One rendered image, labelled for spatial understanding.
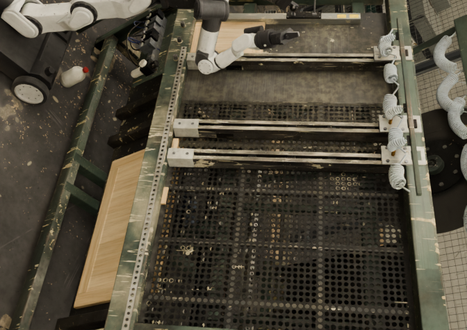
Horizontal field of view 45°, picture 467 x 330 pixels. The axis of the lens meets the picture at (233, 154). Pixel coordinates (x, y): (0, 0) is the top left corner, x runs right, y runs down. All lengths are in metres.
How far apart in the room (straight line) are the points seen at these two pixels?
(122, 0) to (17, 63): 0.70
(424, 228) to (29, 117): 2.23
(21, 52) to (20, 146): 0.52
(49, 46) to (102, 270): 1.34
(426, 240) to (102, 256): 1.59
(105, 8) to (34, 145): 0.90
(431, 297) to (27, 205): 2.10
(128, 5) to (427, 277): 1.90
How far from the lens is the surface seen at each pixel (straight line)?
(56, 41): 3.55
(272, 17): 3.36
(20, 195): 3.26
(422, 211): 2.51
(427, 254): 2.42
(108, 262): 2.97
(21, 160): 3.33
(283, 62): 3.06
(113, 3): 3.05
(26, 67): 3.35
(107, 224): 3.13
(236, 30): 3.34
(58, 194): 3.22
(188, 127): 2.79
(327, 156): 2.65
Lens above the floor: 2.56
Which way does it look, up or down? 31 degrees down
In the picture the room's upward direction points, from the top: 71 degrees clockwise
